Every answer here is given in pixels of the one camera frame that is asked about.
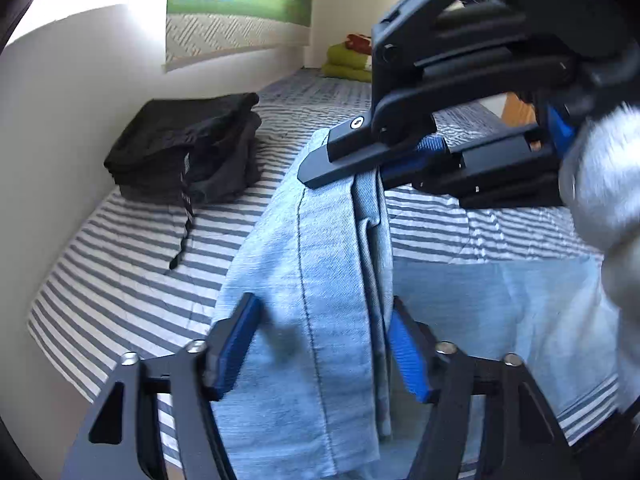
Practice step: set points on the black folded pants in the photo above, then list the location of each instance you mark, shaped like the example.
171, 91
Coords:
170, 140

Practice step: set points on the blue striped bed sheet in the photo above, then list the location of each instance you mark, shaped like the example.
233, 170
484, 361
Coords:
125, 270

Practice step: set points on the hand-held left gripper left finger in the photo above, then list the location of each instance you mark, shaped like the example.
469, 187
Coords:
235, 345

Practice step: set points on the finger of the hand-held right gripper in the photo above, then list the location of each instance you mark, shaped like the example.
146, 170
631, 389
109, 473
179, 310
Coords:
360, 150
500, 175

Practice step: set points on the folded green floral blanket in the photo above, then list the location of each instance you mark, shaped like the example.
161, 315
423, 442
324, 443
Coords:
345, 60

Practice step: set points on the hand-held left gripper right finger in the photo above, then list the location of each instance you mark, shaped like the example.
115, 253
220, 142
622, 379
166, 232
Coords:
410, 355

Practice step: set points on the light blue denim jacket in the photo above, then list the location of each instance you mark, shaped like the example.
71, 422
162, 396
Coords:
335, 270

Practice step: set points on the person's right hand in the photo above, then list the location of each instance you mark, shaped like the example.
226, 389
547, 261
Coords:
610, 185

